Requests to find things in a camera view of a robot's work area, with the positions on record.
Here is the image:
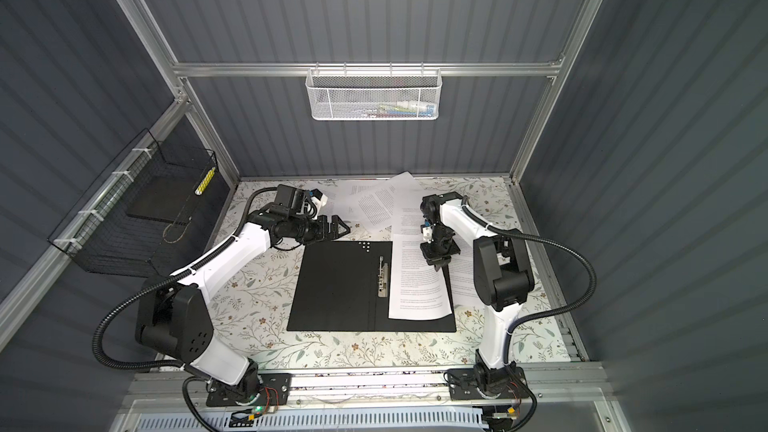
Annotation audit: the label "printed sheet near left arm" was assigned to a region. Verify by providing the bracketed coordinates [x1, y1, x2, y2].
[383, 172, 431, 216]

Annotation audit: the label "printed sheet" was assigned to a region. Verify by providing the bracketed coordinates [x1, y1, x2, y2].
[388, 207, 452, 321]
[341, 183, 396, 232]

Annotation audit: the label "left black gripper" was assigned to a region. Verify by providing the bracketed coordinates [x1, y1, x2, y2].
[289, 214, 350, 244]

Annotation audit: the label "black pad in basket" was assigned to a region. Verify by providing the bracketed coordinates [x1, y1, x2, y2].
[126, 176, 201, 225]

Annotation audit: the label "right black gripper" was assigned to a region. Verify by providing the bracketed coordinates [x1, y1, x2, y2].
[421, 228, 460, 270]

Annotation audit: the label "grey folder with black inside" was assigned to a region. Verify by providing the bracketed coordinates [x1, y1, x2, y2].
[286, 241, 457, 333]

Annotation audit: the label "white wire basket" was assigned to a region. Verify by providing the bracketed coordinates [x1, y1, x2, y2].
[305, 70, 443, 121]

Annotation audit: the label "black wire basket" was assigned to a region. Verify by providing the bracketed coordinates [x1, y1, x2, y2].
[48, 136, 230, 278]

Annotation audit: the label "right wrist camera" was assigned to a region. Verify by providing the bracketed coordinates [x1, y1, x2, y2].
[420, 222, 434, 243]

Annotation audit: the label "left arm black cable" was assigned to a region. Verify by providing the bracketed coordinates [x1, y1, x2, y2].
[91, 185, 280, 432]

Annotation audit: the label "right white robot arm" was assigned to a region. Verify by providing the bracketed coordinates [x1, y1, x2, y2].
[420, 192, 535, 398]

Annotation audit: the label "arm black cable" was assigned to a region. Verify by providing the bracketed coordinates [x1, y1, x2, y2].
[461, 203, 599, 432]
[91, 185, 280, 432]

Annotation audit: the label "yellow marker in black basket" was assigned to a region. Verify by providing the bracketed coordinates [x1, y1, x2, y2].
[194, 166, 217, 196]

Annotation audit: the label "pens in white basket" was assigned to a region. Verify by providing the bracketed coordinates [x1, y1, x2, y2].
[354, 101, 438, 118]

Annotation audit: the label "floral table mat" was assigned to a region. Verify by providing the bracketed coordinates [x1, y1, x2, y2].
[210, 177, 571, 370]

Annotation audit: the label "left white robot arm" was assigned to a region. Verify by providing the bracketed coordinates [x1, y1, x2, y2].
[135, 184, 350, 404]

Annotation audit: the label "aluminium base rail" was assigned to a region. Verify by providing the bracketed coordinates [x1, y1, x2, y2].
[119, 362, 615, 413]

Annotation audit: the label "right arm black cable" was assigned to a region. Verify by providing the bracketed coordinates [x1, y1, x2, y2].
[461, 203, 599, 432]

